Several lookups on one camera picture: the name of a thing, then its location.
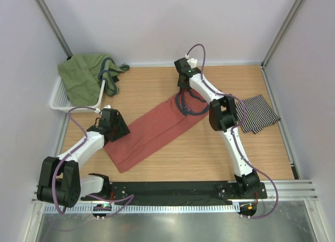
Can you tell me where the salmon red tank top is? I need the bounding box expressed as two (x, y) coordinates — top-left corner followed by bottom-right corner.
(104, 89), (209, 173)

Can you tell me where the black white striped tank top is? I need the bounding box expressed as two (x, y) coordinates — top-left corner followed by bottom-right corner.
(240, 94), (281, 134)

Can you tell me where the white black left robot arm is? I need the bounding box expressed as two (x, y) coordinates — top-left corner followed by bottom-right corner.
(37, 105), (130, 214)

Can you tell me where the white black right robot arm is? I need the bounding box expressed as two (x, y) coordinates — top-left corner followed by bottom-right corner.
(174, 57), (260, 198)

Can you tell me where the green tank top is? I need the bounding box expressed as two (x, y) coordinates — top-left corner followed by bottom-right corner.
(58, 53), (130, 107)

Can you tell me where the white plastic basket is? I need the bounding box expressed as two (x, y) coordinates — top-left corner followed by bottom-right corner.
(49, 77), (105, 113)

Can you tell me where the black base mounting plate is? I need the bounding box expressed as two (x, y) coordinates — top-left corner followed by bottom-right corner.
(94, 181), (267, 205)

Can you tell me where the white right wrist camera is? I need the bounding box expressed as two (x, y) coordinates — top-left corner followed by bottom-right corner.
(185, 54), (198, 68)

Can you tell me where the slotted grey cable duct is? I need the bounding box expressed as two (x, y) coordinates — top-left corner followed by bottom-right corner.
(44, 203), (240, 214)

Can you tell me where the aluminium frame rail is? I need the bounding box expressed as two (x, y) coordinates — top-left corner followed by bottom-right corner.
(31, 179), (318, 204)

